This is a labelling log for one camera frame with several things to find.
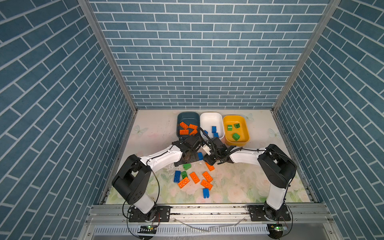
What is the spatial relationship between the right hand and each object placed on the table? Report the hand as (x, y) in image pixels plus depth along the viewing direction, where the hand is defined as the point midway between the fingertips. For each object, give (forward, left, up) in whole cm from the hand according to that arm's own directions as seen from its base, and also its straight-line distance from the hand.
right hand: (204, 155), depth 94 cm
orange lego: (+22, +10, +1) cm, 24 cm away
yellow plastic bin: (+23, -26, -1) cm, 35 cm away
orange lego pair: (+17, +16, +1) cm, 23 cm away
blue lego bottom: (-23, -2, 0) cm, 23 cm away
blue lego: (+15, -7, +1) cm, 17 cm away
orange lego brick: (+22, +17, +2) cm, 28 cm away
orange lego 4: (-13, -3, -1) cm, 13 cm away
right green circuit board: (-35, -37, -4) cm, 51 cm away
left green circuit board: (-40, +25, -3) cm, 48 cm away
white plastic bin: (+30, -2, +1) cm, 30 cm away
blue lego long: (+20, -5, +2) cm, 21 cm away
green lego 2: (+15, -21, +1) cm, 26 cm away
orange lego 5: (-18, -2, 0) cm, 18 cm away
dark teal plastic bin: (+24, +14, +3) cm, 28 cm away
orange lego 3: (-14, +5, -1) cm, 15 cm away
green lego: (+23, -17, +1) cm, 29 cm away
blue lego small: (+18, 0, +1) cm, 18 cm away
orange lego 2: (-18, +11, +1) cm, 21 cm away
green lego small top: (+25, -22, +1) cm, 34 cm away
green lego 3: (-9, +10, +1) cm, 13 cm away
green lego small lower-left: (-13, +11, 0) cm, 17 cm away
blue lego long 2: (-15, +15, 0) cm, 21 cm away
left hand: (-5, +8, +3) cm, 10 cm away
